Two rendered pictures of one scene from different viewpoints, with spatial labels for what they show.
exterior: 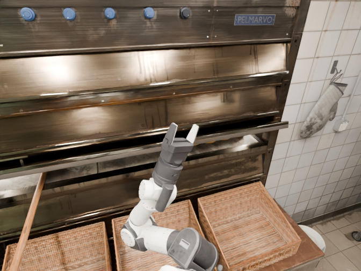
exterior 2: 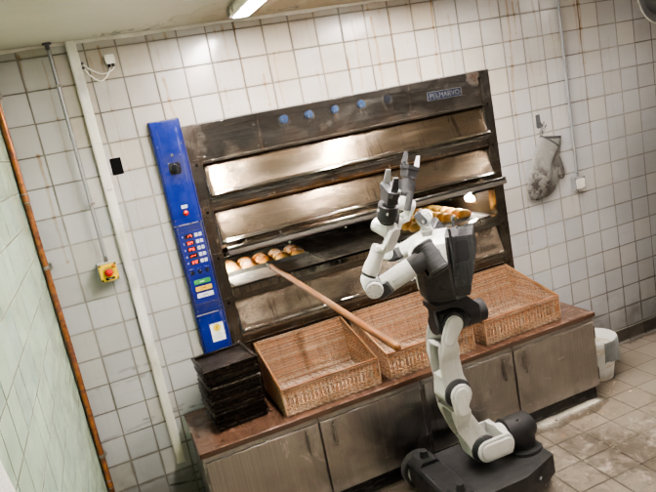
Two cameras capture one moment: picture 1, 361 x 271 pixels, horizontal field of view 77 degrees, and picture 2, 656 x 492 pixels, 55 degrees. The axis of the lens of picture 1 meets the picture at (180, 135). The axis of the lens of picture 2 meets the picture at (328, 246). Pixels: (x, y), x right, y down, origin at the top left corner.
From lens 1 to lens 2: 2.62 m
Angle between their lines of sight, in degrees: 18
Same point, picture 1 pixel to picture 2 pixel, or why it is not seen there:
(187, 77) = (398, 148)
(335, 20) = (518, 81)
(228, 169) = not seen: hidden behind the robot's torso
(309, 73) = (513, 131)
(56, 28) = (300, 125)
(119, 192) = (351, 280)
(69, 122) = (307, 201)
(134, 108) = (356, 184)
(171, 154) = (407, 170)
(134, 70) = (354, 148)
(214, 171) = not seen: hidden behind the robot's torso
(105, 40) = (331, 128)
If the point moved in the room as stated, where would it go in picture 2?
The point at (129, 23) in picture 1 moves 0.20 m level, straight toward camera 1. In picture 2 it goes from (348, 113) to (357, 111)
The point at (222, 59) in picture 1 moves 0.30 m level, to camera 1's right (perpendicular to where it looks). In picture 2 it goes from (425, 130) to (472, 120)
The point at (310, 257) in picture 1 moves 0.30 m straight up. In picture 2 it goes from (578, 316) to (572, 268)
